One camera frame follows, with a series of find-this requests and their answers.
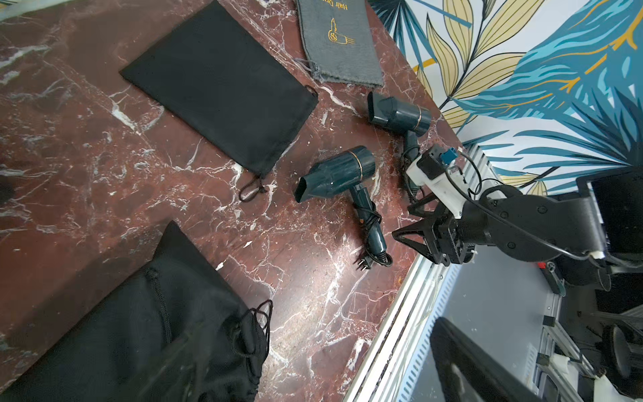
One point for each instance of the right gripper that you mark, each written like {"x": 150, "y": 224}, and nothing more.
{"x": 456, "y": 238}

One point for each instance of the black hair dryer pouch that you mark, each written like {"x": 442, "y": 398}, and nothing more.
{"x": 175, "y": 330}

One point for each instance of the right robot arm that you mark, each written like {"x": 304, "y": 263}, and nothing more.
{"x": 599, "y": 226}

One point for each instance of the grey hair dryer pouch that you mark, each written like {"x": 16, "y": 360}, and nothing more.
{"x": 338, "y": 43}

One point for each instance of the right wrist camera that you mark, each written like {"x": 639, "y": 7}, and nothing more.
{"x": 452, "y": 176}

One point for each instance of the plain black drawstring pouch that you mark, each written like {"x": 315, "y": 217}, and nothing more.
{"x": 210, "y": 72}

